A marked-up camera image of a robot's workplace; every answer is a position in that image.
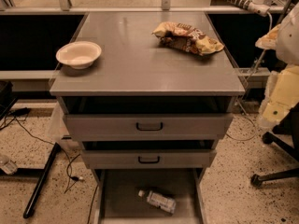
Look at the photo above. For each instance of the blue plastic water bottle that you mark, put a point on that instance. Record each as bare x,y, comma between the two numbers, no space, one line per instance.
158,200

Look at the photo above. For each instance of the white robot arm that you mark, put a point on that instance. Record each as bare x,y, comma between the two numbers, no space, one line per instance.
282,88

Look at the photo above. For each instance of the grey middle drawer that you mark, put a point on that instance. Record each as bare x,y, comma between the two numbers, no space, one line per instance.
148,159

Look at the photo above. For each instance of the grey bottom drawer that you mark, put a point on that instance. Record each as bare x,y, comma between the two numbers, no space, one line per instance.
121,202

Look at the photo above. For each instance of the crumpled chip bag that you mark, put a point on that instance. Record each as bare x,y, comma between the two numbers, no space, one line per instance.
187,38

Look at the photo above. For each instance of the white paper bowl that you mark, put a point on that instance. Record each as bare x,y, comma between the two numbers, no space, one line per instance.
79,55

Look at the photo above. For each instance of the black box at left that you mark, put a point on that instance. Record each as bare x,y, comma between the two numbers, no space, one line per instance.
7,97

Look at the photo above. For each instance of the black floor stand leg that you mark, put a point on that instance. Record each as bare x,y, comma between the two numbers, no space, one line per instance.
40,174

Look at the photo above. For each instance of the grey drawer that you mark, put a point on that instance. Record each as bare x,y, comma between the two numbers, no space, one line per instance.
147,127
121,202
148,159

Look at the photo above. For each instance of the clear bottle on floor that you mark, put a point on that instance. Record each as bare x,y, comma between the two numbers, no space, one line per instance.
7,165

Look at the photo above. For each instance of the grey top drawer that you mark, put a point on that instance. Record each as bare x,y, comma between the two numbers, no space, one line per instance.
147,127

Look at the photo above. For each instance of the grey drawer cabinet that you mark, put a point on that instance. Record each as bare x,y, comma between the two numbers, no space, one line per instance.
135,75

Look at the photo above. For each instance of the white power strip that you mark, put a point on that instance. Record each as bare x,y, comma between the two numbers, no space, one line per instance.
254,6

